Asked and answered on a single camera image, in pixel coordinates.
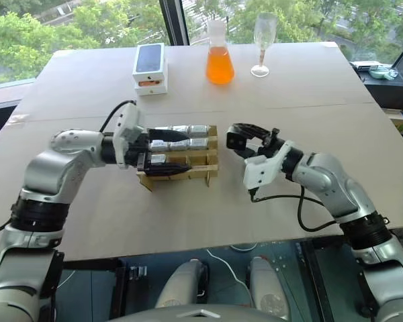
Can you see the silver right robot leg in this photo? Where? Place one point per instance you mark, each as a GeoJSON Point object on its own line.
{"type": "Point", "coordinates": [268, 285]}

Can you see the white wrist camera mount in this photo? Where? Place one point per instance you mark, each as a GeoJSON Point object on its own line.
{"type": "Point", "coordinates": [129, 117]}
{"type": "Point", "coordinates": [260, 171]}

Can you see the white flat device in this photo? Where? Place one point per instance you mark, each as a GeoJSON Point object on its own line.
{"type": "Point", "coordinates": [366, 65]}

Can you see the small silver camera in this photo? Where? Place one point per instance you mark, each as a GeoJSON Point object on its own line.
{"type": "Point", "coordinates": [198, 129]}
{"type": "Point", "coordinates": [199, 142]}
{"type": "Point", "coordinates": [158, 158]}
{"type": "Point", "coordinates": [178, 143]}
{"type": "Point", "coordinates": [180, 129]}
{"type": "Point", "coordinates": [161, 127]}
{"type": "Point", "coordinates": [158, 145]}

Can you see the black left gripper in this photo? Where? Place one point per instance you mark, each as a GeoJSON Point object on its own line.
{"type": "Point", "coordinates": [136, 147]}

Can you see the yellow and blue box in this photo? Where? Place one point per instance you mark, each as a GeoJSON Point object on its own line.
{"type": "Point", "coordinates": [401, 122]}

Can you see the dark rounded robot torso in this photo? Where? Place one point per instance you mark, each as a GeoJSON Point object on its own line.
{"type": "Point", "coordinates": [147, 315]}

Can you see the dark window frame post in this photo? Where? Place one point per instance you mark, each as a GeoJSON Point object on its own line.
{"type": "Point", "coordinates": [176, 23]}

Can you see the pale green roll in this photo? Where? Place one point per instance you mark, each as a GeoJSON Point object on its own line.
{"type": "Point", "coordinates": [383, 73]}

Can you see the white phone box blue print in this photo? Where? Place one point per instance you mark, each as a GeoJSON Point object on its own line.
{"type": "Point", "coordinates": [149, 58]}

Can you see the clear champagne glass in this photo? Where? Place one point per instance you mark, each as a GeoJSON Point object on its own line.
{"type": "Point", "coordinates": [264, 30]}

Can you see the silver robot leg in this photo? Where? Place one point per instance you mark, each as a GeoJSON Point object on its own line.
{"type": "Point", "coordinates": [268, 285]}
{"type": "Point", "coordinates": [181, 285]}

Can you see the silver left robot leg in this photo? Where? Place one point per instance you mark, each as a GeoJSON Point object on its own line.
{"type": "Point", "coordinates": [181, 285]}

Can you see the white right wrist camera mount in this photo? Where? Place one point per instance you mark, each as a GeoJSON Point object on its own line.
{"type": "Point", "coordinates": [260, 171]}

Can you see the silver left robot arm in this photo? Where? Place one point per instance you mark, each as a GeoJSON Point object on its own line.
{"type": "Point", "coordinates": [53, 167]}

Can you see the black upright bracket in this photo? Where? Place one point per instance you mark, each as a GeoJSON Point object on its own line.
{"type": "Point", "coordinates": [119, 292]}

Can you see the white phone box orange print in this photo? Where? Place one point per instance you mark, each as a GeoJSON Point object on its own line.
{"type": "Point", "coordinates": [151, 90]}

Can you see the wooden test tube rack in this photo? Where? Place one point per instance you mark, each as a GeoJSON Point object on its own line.
{"type": "Point", "coordinates": [201, 164]}

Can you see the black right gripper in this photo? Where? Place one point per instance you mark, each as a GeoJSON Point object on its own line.
{"type": "Point", "coordinates": [268, 144]}

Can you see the glass flask orange liquid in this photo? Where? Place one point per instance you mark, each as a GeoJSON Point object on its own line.
{"type": "Point", "coordinates": [220, 67]}

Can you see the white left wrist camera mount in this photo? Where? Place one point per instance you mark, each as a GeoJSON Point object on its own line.
{"type": "Point", "coordinates": [129, 117]}

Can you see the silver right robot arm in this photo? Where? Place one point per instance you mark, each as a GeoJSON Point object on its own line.
{"type": "Point", "coordinates": [332, 188]}

